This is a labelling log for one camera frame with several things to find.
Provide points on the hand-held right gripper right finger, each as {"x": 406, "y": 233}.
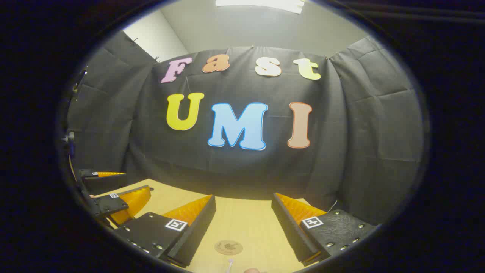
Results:
{"x": 291, "y": 231}

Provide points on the round cork coaster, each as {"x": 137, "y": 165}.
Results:
{"x": 228, "y": 247}

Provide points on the ceiling light panel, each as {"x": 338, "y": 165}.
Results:
{"x": 261, "y": 3}

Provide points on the light wooden desktop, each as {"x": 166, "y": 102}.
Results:
{"x": 242, "y": 220}

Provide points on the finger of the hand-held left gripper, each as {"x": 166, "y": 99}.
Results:
{"x": 104, "y": 182}
{"x": 110, "y": 204}

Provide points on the black backdrop cloth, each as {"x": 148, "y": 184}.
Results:
{"x": 242, "y": 170}

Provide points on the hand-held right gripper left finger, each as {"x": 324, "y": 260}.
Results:
{"x": 199, "y": 231}

